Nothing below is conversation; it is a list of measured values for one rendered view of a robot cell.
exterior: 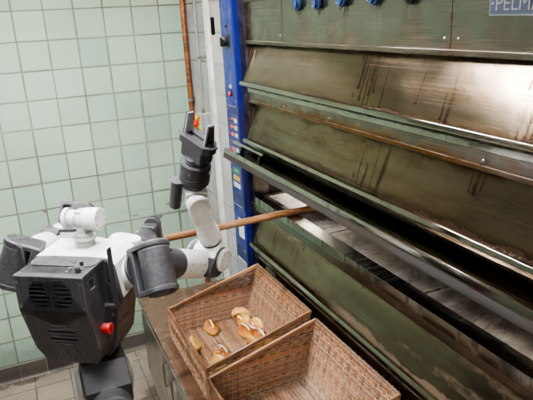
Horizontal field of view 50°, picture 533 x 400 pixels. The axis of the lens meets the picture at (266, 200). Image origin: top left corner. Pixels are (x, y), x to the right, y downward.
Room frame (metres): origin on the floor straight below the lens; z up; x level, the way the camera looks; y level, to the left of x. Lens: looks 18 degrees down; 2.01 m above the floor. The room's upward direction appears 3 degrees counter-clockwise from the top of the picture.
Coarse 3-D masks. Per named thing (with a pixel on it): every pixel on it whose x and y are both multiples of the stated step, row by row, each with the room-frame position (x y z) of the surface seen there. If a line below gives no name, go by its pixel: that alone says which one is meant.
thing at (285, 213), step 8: (296, 208) 2.33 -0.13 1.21; (304, 208) 2.34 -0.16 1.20; (312, 208) 2.35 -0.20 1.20; (256, 216) 2.25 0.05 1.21; (264, 216) 2.26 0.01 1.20; (272, 216) 2.27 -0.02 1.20; (280, 216) 2.29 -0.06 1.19; (224, 224) 2.19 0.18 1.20; (232, 224) 2.20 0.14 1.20; (240, 224) 2.21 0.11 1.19; (248, 224) 2.23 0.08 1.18; (184, 232) 2.12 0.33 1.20; (192, 232) 2.13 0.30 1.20
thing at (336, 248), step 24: (288, 216) 2.31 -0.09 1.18; (312, 240) 2.09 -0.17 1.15; (336, 240) 2.01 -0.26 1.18; (360, 264) 1.78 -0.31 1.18; (384, 288) 1.65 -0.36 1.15; (408, 288) 1.59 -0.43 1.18; (432, 312) 1.44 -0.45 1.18; (456, 336) 1.34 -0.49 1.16; (480, 336) 1.30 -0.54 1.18; (504, 360) 1.19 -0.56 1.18; (528, 360) 1.18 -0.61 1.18; (528, 384) 1.12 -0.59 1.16
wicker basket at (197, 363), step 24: (216, 288) 2.47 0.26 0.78; (240, 288) 2.52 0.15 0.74; (264, 288) 2.45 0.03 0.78; (168, 312) 2.37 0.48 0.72; (216, 312) 2.47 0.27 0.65; (264, 312) 2.39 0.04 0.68; (288, 312) 2.22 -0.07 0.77; (216, 336) 2.35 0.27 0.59; (264, 336) 1.99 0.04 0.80; (192, 360) 2.07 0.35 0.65; (264, 360) 1.99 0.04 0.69
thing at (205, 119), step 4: (200, 112) 3.19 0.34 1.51; (208, 112) 3.18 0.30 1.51; (196, 116) 3.16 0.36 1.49; (200, 116) 3.11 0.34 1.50; (204, 116) 3.11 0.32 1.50; (208, 116) 3.12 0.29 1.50; (200, 120) 3.11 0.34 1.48; (204, 120) 3.11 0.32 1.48; (208, 120) 3.12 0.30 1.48; (200, 124) 3.11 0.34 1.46; (204, 124) 3.11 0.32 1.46; (208, 124) 3.12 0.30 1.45; (196, 128) 3.18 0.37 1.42; (200, 128) 3.11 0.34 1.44; (204, 128) 3.11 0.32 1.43; (204, 132) 3.11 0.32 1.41
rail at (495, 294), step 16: (240, 160) 2.37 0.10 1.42; (272, 176) 2.07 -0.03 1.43; (304, 192) 1.83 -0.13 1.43; (336, 208) 1.64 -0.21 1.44; (368, 224) 1.49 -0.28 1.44; (400, 240) 1.35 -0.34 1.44; (416, 256) 1.29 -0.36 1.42; (432, 256) 1.25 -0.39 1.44; (448, 272) 1.18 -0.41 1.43; (464, 272) 1.15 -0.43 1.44; (480, 288) 1.09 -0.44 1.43; (496, 288) 1.07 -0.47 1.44; (512, 304) 1.01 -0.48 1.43
